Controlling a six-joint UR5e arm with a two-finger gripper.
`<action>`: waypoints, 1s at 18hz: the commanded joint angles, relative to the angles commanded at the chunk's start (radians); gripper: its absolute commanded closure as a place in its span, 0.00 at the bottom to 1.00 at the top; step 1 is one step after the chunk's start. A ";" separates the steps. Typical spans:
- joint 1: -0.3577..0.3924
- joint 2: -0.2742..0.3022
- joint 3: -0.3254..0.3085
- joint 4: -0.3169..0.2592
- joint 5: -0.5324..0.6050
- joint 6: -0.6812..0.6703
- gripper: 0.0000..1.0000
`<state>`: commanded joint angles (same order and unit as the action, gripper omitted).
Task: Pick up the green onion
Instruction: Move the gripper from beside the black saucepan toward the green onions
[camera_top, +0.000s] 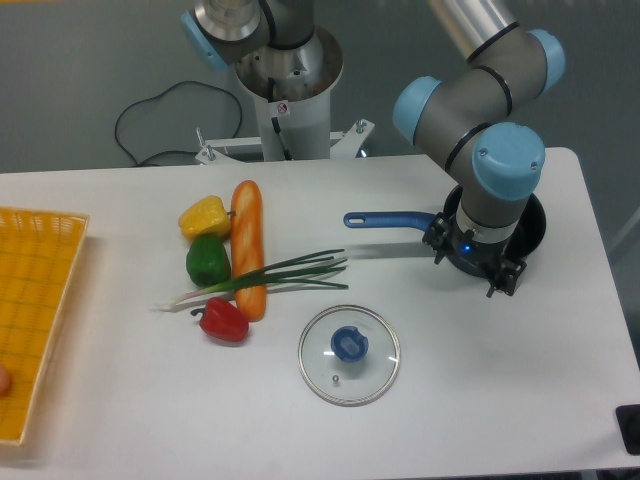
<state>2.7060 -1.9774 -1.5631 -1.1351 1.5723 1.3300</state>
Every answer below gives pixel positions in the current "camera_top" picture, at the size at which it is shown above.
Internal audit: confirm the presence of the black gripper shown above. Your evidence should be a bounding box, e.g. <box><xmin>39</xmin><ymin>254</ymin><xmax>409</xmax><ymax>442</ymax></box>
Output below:
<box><xmin>422</xmin><ymin>212</ymin><xmax>526</xmax><ymax>297</ymax></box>

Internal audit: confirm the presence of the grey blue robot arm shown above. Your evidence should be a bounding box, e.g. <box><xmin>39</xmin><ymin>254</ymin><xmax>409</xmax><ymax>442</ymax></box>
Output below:
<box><xmin>181</xmin><ymin>1</ymin><xmax>565</xmax><ymax>295</ymax></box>

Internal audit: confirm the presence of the green onion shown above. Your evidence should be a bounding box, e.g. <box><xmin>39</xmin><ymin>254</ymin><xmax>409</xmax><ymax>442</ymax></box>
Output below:
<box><xmin>155</xmin><ymin>249</ymin><xmax>348</xmax><ymax>312</ymax></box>

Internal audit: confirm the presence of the glass lid blue knob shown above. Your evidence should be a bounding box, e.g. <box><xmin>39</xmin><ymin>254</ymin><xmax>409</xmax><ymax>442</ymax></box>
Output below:
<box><xmin>297</xmin><ymin>304</ymin><xmax>401</xmax><ymax>407</ymax></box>

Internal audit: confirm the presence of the baguette bread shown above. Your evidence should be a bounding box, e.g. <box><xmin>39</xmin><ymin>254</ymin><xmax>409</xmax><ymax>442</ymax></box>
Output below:
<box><xmin>230</xmin><ymin>180</ymin><xmax>267</xmax><ymax>322</ymax></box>

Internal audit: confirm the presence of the red bell pepper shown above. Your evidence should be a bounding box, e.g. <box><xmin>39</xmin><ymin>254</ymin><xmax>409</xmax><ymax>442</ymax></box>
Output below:
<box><xmin>190</xmin><ymin>298</ymin><xmax>249</xmax><ymax>343</ymax></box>

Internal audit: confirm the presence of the green bell pepper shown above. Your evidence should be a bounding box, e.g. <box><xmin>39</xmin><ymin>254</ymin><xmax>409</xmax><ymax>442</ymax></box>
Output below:
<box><xmin>185</xmin><ymin>234</ymin><xmax>231</xmax><ymax>287</ymax></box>

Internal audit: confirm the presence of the yellow bell pepper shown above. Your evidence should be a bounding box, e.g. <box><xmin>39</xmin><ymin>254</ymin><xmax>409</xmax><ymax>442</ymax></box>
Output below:
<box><xmin>178</xmin><ymin>195</ymin><xmax>231</xmax><ymax>240</ymax></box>

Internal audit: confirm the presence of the yellow wicker basket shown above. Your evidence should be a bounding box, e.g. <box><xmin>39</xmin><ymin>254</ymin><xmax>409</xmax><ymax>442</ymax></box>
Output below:
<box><xmin>1</xmin><ymin>206</ymin><xmax>90</xmax><ymax>446</ymax></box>

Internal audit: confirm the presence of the blue handled frying pan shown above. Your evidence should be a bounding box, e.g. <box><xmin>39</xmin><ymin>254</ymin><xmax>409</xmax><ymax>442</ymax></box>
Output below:
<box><xmin>343</xmin><ymin>186</ymin><xmax>546</xmax><ymax>261</ymax></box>

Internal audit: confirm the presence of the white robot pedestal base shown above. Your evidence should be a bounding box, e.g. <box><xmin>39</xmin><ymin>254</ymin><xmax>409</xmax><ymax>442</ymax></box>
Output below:
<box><xmin>194</xmin><ymin>24</ymin><xmax>376</xmax><ymax>166</ymax></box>

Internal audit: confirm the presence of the black cable on floor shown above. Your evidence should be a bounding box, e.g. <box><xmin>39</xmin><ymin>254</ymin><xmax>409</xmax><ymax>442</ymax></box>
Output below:
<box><xmin>114</xmin><ymin>80</ymin><xmax>244</xmax><ymax>167</ymax></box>

